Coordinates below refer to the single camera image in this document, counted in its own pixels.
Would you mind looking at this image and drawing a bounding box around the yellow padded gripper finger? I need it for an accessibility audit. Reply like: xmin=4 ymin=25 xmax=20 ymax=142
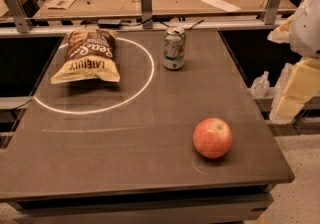
xmin=269 ymin=57 xmax=320 ymax=124
xmin=267 ymin=15 xmax=294 ymax=43

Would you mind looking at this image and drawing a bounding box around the brown chip bag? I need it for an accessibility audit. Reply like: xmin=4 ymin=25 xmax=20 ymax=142
xmin=51 ymin=29 xmax=120 ymax=84

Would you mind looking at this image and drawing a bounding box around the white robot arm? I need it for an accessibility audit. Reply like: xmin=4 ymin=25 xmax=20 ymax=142
xmin=267 ymin=0 xmax=320 ymax=124

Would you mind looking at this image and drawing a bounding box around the green 7up can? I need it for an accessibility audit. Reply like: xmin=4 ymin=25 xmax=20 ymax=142
xmin=163 ymin=26 xmax=186 ymax=70

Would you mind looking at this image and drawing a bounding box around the clear plastic bottle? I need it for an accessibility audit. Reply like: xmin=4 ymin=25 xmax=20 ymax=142
xmin=250 ymin=71 xmax=270 ymax=98

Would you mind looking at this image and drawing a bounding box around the small white paper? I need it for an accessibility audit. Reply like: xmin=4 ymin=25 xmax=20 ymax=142
xmin=202 ymin=0 xmax=240 ymax=12

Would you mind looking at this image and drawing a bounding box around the red apple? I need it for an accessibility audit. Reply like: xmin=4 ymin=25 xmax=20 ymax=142
xmin=193 ymin=118 xmax=233 ymax=159

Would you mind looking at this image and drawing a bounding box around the black power adapter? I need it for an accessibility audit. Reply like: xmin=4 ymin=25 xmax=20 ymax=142
xmin=98 ymin=19 xmax=121 ymax=29

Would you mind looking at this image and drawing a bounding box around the paper envelope left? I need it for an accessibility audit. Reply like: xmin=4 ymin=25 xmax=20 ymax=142
xmin=45 ymin=0 xmax=75 ymax=10

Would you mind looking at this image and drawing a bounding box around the right metal bracket post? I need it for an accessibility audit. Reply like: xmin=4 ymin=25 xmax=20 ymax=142
xmin=261 ymin=0 xmax=281 ymax=25

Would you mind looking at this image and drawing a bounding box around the metal bracket post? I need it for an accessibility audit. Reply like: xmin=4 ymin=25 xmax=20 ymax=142
xmin=4 ymin=0 xmax=32 ymax=34
xmin=261 ymin=0 xmax=281 ymax=25
xmin=140 ymin=0 xmax=153 ymax=29

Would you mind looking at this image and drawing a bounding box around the middle metal bracket post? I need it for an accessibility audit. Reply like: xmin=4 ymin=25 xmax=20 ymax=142
xmin=140 ymin=0 xmax=153 ymax=29

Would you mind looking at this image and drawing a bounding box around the left metal bracket post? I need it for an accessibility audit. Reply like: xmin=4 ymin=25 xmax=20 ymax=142
xmin=4 ymin=0 xmax=32 ymax=34

